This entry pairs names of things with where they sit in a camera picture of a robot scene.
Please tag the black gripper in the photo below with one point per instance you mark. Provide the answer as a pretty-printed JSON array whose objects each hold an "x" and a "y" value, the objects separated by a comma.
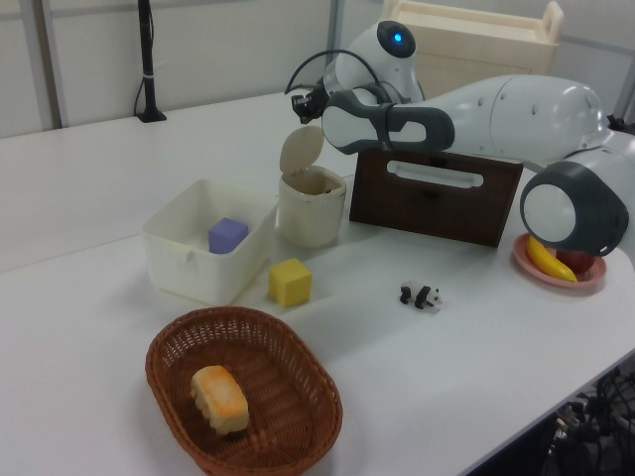
[{"x": 317, "y": 98}]

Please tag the cream small trash can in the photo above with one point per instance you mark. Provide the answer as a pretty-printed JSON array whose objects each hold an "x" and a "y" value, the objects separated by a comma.
[{"x": 310, "y": 218}]

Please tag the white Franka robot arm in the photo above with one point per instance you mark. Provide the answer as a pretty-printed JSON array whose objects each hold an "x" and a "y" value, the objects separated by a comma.
[{"x": 521, "y": 109}]

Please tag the purple foam cube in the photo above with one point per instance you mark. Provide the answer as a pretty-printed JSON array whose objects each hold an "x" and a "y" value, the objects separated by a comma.
[{"x": 225, "y": 238}]

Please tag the black pole stand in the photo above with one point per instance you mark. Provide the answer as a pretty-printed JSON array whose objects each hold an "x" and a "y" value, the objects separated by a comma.
[{"x": 148, "y": 64}]

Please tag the dark brown wooden box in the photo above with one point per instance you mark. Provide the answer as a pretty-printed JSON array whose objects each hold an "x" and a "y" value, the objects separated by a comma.
[{"x": 436, "y": 213}]

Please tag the yellow foam cube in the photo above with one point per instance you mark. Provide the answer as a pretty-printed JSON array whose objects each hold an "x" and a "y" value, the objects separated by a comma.
[{"x": 290, "y": 282}]

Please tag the cream wooden cabinet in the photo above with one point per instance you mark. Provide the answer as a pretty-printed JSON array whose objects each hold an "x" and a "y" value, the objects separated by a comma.
[{"x": 471, "y": 44}]

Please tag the white plastic storage box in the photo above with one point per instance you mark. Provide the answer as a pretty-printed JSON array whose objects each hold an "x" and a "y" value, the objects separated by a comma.
[{"x": 198, "y": 277}]

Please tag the panda toy figure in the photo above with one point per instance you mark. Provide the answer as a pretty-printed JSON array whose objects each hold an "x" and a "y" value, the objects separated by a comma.
[{"x": 421, "y": 295}]

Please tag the brown wicker basket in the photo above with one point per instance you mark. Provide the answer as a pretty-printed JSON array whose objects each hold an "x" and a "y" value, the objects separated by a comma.
[{"x": 288, "y": 367}]

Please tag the yellow toy banana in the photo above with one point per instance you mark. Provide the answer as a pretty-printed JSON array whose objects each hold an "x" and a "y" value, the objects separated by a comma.
[{"x": 546, "y": 262}]

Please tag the toy bread loaf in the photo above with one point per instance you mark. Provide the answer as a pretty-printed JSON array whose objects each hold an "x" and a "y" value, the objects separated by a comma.
[{"x": 220, "y": 399}]

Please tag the red toy apple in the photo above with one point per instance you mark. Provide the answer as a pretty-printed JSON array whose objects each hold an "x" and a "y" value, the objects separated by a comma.
[{"x": 578, "y": 262}]

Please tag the pink plate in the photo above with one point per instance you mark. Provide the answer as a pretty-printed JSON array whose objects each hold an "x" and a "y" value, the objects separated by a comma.
[{"x": 595, "y": 278}]

